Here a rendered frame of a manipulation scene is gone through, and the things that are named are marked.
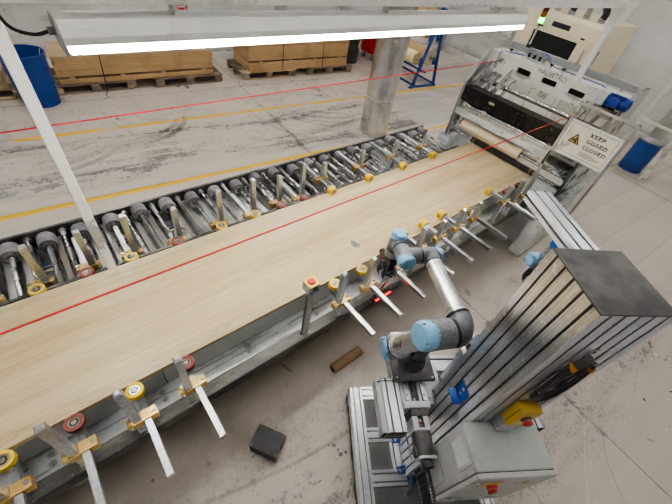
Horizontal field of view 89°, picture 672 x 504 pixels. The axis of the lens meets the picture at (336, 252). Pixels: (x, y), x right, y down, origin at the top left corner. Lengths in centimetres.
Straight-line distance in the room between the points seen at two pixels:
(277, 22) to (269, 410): 241
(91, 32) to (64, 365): 156
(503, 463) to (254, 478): 161
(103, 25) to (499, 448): 195
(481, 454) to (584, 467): 194
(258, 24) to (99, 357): 171
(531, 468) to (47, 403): 211
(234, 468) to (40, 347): 136
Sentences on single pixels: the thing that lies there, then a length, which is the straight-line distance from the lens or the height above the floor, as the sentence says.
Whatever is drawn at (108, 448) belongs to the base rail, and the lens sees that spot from 219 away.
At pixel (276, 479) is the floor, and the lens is 272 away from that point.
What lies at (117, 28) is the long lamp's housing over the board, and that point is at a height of 236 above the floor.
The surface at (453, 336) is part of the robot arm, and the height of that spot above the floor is 164.
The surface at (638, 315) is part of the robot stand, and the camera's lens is 122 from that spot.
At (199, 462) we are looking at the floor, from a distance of 278.
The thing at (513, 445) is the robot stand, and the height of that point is 123.
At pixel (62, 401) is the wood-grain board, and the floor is 90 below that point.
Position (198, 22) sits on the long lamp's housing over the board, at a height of 237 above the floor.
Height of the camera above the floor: 267
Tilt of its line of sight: 45 degrees down
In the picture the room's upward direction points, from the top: 11 degrees clockwise
